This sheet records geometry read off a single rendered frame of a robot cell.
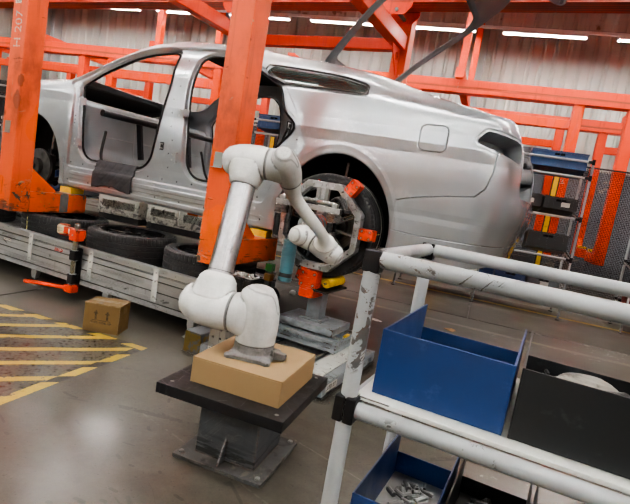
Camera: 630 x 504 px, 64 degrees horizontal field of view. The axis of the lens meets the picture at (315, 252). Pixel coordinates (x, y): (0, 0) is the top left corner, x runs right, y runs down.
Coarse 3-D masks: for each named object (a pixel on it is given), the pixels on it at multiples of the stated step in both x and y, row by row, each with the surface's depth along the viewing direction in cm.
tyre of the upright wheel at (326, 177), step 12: (324, 180) 318; (336, 180) 314; (348, 180) 311; (372, 192) 327; (360, 204) 308; (372, 204) 311; (372, 216) 306; (372, 228) 306; (360, 240) 309; (360, 252) 309; (348, 264) 313; (360, 264) 317; (324, 276) 321; (336, 276) 318
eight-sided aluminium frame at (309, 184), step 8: (304, 184) 314; (312, 184) 312; (320, 184) 310; (328, 184) 308; (336, 184) 305; (304, 192) 319; (344, 192) 303; (352, 200) 302; (352, 208) 302; (288, 216) 325; (360, 216) 300; (280, 224) 323; (288, 224) 327; (360, 224) 301; (280, 232) 323; (352, 232) 302; (280, 240) 323; (352, 240) 302; (352, 248) 302; (296, 256) 319; (344, 256) 305; (296, 264) 319; (304, 264) 317; (312, 264) 314; (320, 264) 312; (328, 264) 310; (336, 264) 307
